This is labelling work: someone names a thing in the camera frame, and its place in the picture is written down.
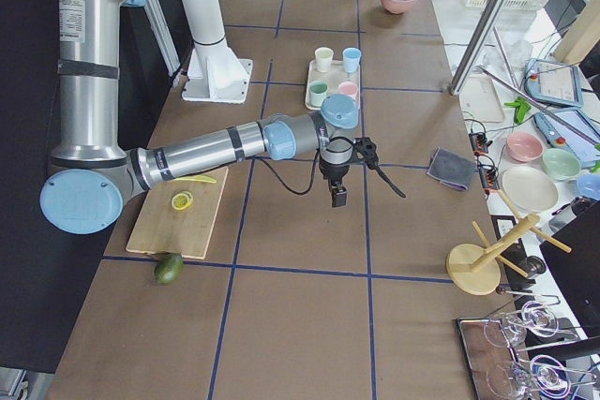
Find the green avocado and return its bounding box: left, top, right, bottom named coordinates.
left=154, top=253, right=184, bottom=285

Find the blue teach pendant lower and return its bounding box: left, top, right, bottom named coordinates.
left=533, top=108, right=599, bottom=169

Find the light blue cup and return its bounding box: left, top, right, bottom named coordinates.
left=342, top=47, right=362, bottom=74

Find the aluminium frame post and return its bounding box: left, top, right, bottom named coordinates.
left=449, top=0, right=507, bottom=96

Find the pink cup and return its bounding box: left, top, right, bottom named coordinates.
left=337, top=81, right=360, bottom=101

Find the grey folded cloth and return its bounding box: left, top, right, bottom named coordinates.
left=427, top=147, right=476, bottom=191

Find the blue teach pendant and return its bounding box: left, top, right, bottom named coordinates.
left=524, top=59, right=583, bottom=108
left=533, top=108, right=599, bottom=169

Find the cream yellow cup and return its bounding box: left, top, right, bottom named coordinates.
left=314, top=47, right=334, bottom=73

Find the small blue bowl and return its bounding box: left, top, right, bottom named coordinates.
left=576, top=173, right=600, bottom=201

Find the wooden cup tree stand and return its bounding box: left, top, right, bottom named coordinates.
left=446, top=190, right=572, bottom=295

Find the cream rabbit tray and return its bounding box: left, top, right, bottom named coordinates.
left=305, top=59, right=361, bottom=111

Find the wine glass lower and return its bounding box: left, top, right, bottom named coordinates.
left=486, top=355, right=598, bottom=399

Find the green cup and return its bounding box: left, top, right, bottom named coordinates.
left=308, top=81, right=328, bottom=108

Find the wooden cutting board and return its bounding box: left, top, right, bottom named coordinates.
left=126, top=168, right=228, bottom=259

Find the wine glass upper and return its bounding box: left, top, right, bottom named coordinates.
left=483, top=301, right=578, bottom=348

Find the blue teach pendant upper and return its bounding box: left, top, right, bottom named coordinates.
left=524, top=59, right=583, bottom=108

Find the wine glass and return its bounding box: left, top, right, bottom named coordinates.
left=483, top=301, right=578, bottom=348
left=486, top=355, right=598, bottom=399

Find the white pedestal column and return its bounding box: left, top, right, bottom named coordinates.
left=182, top=0, right=253, bottom=104

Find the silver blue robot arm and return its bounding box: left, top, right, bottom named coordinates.
left=39, top=0, right=358, bottom=234

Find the yellow plastic spoon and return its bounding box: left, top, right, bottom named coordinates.
left=175, top=174, right=217, bottom=184

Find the green clamp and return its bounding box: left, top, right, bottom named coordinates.
left=503, top=96, right=532, bottom=125

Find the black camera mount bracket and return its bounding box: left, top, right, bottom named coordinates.
left=351, top=137, right=406, bottom=199

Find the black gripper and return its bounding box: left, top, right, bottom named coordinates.
left=318, top=156, right=349, bottom=207

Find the spare cream tray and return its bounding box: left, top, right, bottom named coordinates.
left=459, top=74, right=504, bottom=124

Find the cream plate bowl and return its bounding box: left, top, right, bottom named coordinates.
left=501, top=166, right=559, bottom=213

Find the small green bowl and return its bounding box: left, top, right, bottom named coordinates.
left=541, top=148, right=581, bottom=181

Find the small pink bowl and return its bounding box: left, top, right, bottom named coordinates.
left=506, top=131, right=544, bottom=162

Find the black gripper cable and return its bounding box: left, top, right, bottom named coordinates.
left=255, top=156, right=324, bottom=196

